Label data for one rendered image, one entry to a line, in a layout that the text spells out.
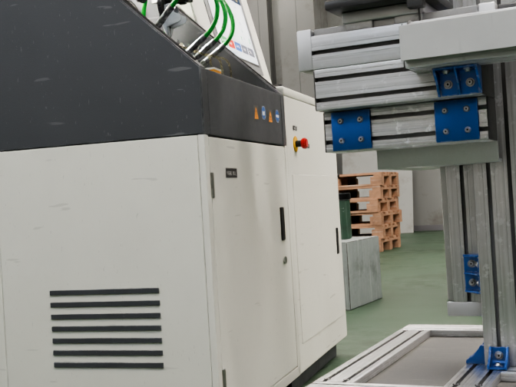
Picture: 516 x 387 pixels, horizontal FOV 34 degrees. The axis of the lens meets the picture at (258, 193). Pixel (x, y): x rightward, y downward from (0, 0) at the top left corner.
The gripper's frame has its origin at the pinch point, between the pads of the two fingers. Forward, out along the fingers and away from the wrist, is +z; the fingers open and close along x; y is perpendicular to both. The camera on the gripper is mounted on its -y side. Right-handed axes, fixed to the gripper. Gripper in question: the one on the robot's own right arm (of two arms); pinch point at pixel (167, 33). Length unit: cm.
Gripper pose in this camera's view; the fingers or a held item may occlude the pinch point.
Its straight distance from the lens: 243.2
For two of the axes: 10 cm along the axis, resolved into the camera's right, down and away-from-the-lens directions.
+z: 0.7, 10.0, -0.1
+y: 9.5, -0.6, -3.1
